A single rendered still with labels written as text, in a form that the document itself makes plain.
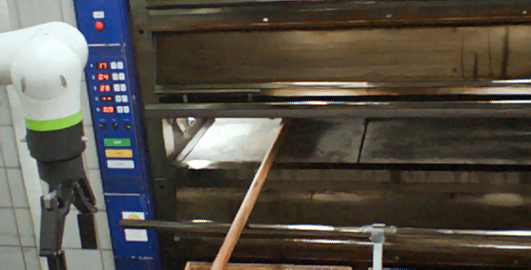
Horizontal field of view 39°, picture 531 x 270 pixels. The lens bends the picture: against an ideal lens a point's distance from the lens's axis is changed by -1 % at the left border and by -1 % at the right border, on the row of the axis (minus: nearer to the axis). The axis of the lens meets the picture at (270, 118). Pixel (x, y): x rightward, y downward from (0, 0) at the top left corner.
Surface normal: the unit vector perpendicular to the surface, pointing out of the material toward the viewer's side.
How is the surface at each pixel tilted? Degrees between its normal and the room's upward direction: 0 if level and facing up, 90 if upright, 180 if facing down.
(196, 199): 70
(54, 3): 90
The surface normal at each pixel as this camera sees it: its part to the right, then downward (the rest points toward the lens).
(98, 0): -0.20, 0.33
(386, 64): -0.21, -0.01
